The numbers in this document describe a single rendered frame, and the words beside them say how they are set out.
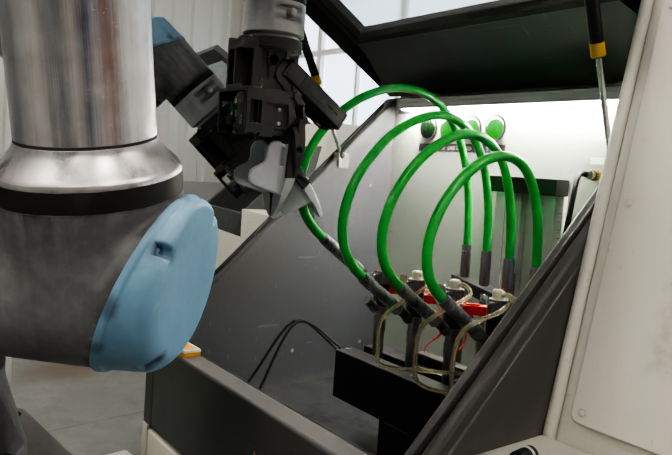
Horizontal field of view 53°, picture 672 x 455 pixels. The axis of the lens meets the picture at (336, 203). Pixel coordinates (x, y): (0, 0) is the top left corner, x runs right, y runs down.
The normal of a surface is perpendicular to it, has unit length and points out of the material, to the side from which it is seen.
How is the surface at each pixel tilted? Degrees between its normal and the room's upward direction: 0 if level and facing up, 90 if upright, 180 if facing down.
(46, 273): 103
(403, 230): 90
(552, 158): 90
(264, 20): 91
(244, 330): 90
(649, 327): 76
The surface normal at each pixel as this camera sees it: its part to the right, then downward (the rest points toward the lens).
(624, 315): -0.76, -0.26
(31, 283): -0.26, 0.23
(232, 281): 0.60, 0.08
